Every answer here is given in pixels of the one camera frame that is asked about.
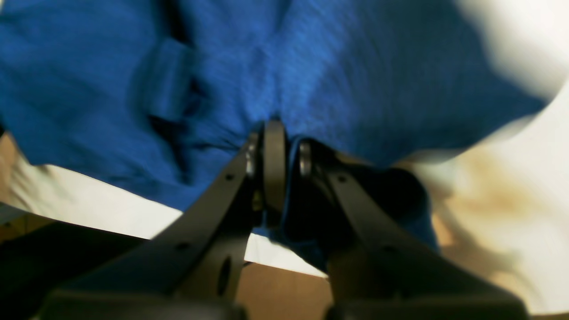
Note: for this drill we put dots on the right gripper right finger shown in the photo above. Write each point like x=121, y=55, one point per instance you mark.
x=378, y=270

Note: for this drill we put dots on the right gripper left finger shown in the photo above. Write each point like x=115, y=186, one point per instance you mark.
x=191, y=269

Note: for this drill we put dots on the dark blue t-shirt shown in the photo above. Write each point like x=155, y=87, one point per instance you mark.
x=152, y=98

